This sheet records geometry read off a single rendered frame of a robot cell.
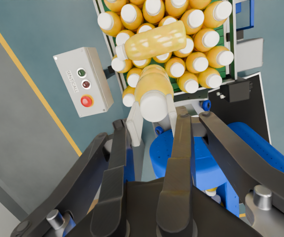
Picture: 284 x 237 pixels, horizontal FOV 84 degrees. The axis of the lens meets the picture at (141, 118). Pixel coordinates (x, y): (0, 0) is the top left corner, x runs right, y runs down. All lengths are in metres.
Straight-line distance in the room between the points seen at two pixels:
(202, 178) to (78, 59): 0.48
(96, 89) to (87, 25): 1.22
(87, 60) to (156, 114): 0.34
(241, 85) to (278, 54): 1.25
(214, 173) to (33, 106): 1.97
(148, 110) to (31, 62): 1.84
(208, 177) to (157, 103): 0.32
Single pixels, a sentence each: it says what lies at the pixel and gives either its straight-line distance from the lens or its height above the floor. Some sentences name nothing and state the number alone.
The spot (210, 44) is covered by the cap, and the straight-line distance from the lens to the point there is 0.51.
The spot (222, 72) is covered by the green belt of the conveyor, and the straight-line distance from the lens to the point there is 0.72.
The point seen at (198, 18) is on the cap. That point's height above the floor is 1.08.
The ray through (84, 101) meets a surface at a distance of 0.53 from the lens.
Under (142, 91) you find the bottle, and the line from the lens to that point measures 0.24.
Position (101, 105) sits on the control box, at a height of 1.10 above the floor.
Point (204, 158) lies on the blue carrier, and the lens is 0.51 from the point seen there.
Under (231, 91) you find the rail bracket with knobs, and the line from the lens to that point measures 0.64.
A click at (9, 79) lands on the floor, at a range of 2.21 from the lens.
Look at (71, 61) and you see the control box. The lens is 0.53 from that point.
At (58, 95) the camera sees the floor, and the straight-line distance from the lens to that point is 1.93.
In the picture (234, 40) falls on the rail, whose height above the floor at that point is 0.98.
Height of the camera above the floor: 1.57
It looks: 66 degrees down
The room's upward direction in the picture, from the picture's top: 168 degrees counter-clockwise
